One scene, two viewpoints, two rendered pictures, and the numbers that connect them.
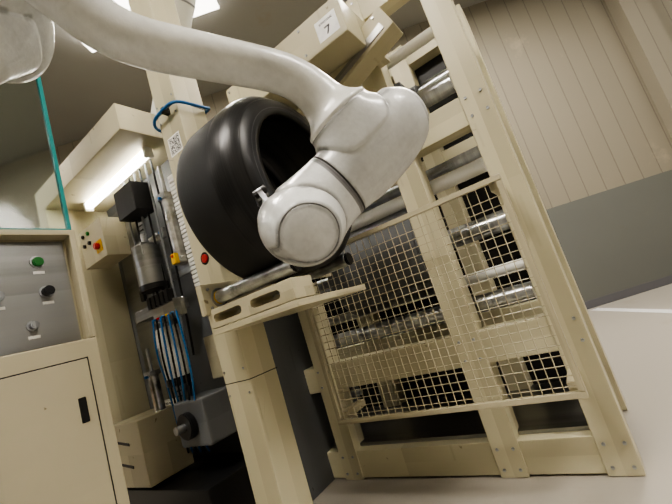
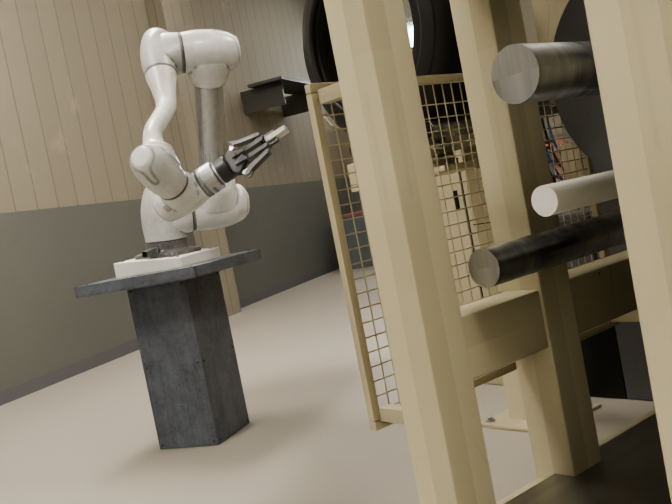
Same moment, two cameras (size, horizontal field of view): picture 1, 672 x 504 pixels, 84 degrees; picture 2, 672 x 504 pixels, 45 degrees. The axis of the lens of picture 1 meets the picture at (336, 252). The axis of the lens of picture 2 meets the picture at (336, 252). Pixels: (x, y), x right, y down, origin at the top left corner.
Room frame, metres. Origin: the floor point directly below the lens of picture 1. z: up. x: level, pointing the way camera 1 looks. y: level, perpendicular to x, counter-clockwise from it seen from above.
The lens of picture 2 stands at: (1.66, -2.06, 0.75)
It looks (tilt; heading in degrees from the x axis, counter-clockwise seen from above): 3 degrees down; 109
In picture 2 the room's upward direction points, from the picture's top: 11 degrees counter-clockwise
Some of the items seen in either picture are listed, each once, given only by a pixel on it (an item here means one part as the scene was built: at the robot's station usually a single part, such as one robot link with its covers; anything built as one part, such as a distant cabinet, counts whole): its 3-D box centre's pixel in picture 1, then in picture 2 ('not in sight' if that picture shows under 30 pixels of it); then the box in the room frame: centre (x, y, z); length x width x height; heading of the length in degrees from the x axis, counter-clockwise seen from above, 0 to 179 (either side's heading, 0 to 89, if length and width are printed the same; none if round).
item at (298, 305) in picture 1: (293, 307); (440, 170); (1.22, 0.19, 0.80); 0.37 x 0.36 x 0.02; 148
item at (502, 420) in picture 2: not in sight; (538, 413); (1.34, 0.42, 0.01); 0.27 x 0.27 x 0.02; 58
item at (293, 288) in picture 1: (259, 303); (403, 165); (1.10, 0.26, 0.84); 0.36 x 0.09 x 0.06; 58
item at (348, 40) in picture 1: (299, 75); not in sight; (1.40, -0.08, 1.71); 0.61 x 0.25 x 0.15; 58
